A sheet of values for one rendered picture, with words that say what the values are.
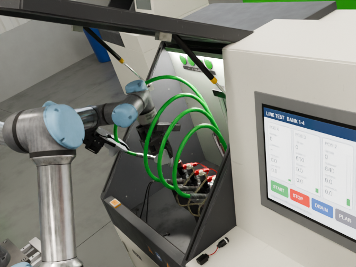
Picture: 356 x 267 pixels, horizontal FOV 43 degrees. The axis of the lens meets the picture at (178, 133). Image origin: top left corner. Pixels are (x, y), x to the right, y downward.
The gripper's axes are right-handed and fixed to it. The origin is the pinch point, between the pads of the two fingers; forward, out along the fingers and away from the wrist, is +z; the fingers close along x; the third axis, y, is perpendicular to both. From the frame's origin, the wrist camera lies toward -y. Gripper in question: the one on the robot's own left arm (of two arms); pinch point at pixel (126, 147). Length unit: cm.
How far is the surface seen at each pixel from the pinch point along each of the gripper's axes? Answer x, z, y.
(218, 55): 2, 13, -48
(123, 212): 0.3, 11.6, 24.9
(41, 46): -617, -237, 144
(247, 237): 35, 48, -7
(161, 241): 23.4, 27.6, 15.9
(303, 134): 56, 39, -46
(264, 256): 45, 53, -8
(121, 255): -109, 28, 112
